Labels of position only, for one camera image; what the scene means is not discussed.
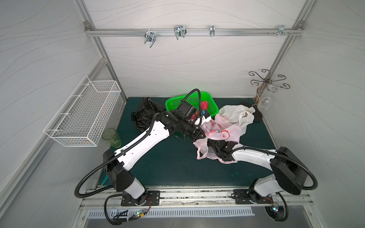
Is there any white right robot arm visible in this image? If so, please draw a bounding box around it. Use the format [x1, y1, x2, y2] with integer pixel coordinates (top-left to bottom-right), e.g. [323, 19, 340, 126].
[208, 139, 318, 200]

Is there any white printed plastic bag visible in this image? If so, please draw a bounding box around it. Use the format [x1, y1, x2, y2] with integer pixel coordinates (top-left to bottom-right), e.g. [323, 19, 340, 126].
[218, 104, 255, 135]

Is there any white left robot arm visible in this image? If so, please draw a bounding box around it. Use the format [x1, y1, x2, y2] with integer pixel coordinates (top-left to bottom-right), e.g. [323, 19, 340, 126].
[74, 101, 206, 205]

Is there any clear glass on stand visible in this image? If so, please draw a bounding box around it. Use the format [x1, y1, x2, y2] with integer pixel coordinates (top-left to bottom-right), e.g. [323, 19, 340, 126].
[258, 97, 272, 112]

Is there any white wire basket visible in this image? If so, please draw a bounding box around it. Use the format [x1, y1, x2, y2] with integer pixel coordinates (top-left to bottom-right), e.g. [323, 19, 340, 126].
[43, 76, 121, 147]

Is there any metal clamp hook middle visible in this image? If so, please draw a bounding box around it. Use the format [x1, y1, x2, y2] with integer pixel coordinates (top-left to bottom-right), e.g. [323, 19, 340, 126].
[174, 25, 187, 40]

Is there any metal bracket right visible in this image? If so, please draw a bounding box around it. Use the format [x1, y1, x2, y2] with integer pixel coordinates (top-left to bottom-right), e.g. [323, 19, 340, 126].
[268, 25, 293, 37]

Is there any pink plastic bag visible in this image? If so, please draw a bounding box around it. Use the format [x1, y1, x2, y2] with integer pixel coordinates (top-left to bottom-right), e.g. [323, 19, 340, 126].
[193, 115, 247, 164]

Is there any metal clamp hook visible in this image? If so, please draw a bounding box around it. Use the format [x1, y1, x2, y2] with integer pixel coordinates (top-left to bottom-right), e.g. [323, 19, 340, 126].
[144, 30, 156, 48]
[174, 25, 187, 40]

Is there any green plastic basket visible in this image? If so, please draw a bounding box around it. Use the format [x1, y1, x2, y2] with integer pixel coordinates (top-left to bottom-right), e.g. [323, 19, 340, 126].
[165, 92, 219, 117]

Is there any black plastic bag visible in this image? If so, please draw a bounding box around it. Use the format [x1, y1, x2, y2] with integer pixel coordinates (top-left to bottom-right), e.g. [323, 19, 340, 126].
[131, 97, 166, 132]

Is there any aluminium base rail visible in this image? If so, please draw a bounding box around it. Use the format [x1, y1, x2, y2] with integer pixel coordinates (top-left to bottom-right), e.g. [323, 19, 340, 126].
[80, 186, 314, 209]

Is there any metal clamp hook left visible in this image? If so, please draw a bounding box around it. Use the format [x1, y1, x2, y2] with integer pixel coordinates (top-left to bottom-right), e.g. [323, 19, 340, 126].
[144, 30, 156, 48]

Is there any small metal hook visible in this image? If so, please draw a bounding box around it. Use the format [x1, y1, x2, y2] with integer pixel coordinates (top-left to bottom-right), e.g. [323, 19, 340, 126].
[210, 25, 215, 37]

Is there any aluminium crossbar rail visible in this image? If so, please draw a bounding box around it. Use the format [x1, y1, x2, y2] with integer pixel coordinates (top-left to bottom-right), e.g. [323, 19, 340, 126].
[85, 27, 305, 37]

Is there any green translucent cup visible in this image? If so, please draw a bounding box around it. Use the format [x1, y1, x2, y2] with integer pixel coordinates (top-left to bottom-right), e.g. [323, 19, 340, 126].
[102, 128, 122, 148]

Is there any bronze curled hook stand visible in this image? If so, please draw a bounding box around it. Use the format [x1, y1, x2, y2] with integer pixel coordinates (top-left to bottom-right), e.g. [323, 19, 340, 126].
[240, 69, 291, 122]

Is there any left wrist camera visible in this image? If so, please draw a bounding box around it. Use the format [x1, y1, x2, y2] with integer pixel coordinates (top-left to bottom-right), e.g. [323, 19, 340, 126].
[194, 110, 212, 127]

